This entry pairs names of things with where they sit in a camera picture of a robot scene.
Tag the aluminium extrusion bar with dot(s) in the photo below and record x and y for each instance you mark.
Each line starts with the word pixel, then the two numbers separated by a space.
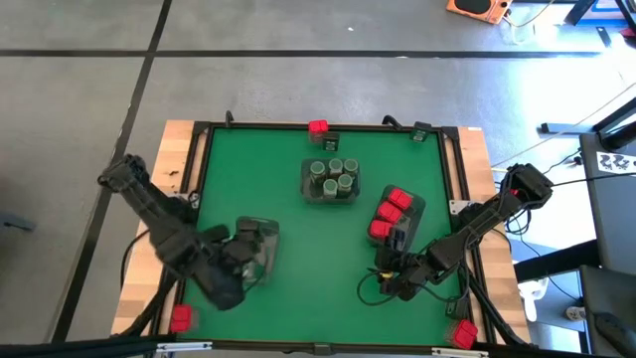
pixel 184 347
pixel 459 353

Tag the dark grey desk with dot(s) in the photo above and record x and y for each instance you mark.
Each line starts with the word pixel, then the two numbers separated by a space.
pixel 606 293

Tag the black computer mouse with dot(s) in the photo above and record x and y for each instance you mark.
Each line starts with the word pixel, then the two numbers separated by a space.
pixel 613 328

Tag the black rig beam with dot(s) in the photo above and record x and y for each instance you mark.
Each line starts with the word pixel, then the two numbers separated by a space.
pixel 74 348

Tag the black desk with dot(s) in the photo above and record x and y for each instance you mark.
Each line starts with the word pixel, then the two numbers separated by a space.
pixel 616 224

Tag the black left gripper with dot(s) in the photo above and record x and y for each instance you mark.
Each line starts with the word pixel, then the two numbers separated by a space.
pixel 218 278

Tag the white sheet with black marks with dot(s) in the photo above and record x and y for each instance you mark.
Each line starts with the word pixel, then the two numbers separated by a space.
pixel 616 161

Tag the silver corner bracket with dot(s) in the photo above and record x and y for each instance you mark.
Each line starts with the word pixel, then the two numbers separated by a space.
pixel 454 207
pixel 194 200

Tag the wooden table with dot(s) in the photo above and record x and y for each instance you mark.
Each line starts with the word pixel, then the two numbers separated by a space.
pixel 136 310

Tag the grey chair foot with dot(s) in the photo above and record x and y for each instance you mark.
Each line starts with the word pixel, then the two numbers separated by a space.
pixel 15 222

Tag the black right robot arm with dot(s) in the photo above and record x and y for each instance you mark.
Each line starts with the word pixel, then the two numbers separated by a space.
pixel 487 214

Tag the black desk crossbar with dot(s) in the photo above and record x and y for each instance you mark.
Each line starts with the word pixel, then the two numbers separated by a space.
pixel 556 261

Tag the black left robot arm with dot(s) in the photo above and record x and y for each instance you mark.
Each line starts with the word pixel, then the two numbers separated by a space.
pixel 149 214

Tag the smoky clear plastic bin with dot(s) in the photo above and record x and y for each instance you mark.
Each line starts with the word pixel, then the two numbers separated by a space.
pixel 415 209
pixel 307 196
pixel 268 248

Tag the white power adapter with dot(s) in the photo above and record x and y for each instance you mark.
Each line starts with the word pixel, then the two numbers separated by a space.
pixel 576 313

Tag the orange board with black disc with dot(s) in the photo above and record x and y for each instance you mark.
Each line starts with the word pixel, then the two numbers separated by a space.
pixel 489 17

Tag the red-lid patterned paprika tin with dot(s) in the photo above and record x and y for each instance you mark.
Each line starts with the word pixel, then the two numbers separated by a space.
pixel 181 318
pixel 400 198
pixel 389 211
pixel 380 229
pixel 463 333
pixel 318 127

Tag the black frame hook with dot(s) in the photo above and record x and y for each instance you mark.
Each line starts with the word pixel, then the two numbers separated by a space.
pixel 229 118
pixel 391 121

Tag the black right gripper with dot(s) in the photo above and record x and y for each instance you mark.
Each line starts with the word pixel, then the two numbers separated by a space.
pixel 407 276

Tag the white handheld device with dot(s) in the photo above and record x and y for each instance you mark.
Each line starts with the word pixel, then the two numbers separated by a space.
pixel 529 298

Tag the green table mat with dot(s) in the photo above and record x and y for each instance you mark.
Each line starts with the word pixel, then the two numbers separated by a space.
pixel 308 258

